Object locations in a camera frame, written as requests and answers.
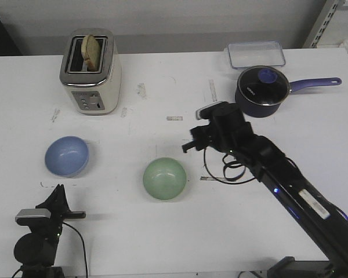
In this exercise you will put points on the cream and chrome toaster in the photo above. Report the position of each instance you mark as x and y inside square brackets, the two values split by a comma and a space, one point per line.
[92, 92]

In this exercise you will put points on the grey metal shelf upright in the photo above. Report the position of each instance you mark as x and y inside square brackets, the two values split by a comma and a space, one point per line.
[321, 23]

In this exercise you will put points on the dark blue saucepan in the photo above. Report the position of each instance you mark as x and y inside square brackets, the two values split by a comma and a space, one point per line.
[262, 111]

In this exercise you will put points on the blue bowl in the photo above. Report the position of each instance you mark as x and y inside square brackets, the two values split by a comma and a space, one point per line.
[67, 156]

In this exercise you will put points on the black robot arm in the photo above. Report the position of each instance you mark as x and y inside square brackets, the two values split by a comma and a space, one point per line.
[36, 251]
[327, 225]

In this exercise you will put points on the green bowl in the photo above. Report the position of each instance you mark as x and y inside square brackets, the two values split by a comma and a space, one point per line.
[164, 178]

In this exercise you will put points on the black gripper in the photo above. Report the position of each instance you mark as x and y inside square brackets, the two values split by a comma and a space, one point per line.
[203, 137]
[55, 210]

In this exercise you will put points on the clear plastic container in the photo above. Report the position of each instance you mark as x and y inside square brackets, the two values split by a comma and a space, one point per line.
[248, 54]

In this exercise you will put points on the slice of toast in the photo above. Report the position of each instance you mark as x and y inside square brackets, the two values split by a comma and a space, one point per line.
[91, 51]

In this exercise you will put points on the glass pot lid blue knob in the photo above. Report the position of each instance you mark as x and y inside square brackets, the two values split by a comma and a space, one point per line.
[263, 85]

